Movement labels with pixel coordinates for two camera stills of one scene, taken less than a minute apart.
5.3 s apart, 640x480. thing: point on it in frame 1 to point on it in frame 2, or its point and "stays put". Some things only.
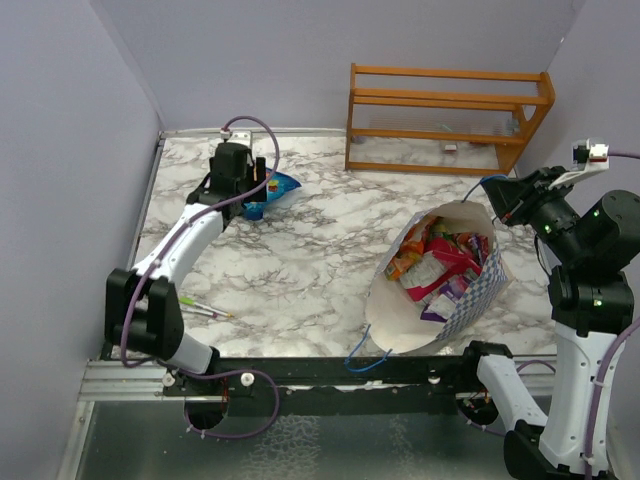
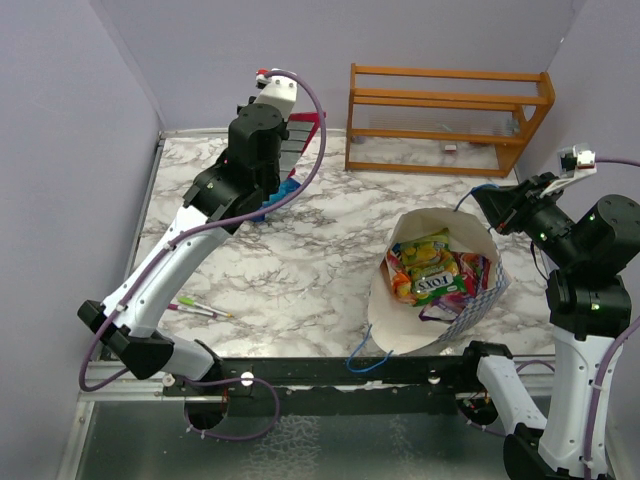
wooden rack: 528,112 stays put
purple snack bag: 448,292 to 475,270
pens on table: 190,304 stays put
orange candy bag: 410,247 to 401,279
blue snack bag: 278,185 stays put
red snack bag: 444,260 to 301,127
